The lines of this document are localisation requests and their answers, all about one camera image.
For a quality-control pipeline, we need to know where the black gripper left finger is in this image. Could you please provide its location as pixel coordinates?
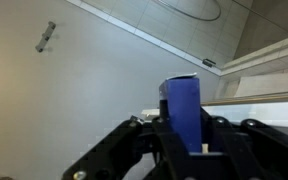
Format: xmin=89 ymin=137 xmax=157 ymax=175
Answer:
xmin=62 ymin=114 xmax=190 ymax=180

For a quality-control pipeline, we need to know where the blue cardboard box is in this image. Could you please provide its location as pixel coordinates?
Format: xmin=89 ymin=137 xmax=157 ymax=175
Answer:
xmin=158 ymin=72 xmax=203 ymax=154

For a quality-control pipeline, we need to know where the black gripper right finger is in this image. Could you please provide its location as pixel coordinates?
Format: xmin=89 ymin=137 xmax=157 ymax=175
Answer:
xmin=200 ymin=108 xmax=288 ymax=180

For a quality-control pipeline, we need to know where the metal glass door hinge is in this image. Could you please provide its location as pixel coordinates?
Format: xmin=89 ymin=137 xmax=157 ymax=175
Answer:
xmin=202 ymin=58 xmax=217 ymax=69

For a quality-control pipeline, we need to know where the grey metal wall hook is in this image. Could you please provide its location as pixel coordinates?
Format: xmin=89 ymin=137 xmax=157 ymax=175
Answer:
xmin=34 ymin=21 xmax=57 ymax=54

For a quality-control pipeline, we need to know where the thin oval ring fixture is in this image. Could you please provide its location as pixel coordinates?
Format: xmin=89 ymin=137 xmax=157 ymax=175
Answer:
xmin=152 ymin=0 xmax=222 ymax=22

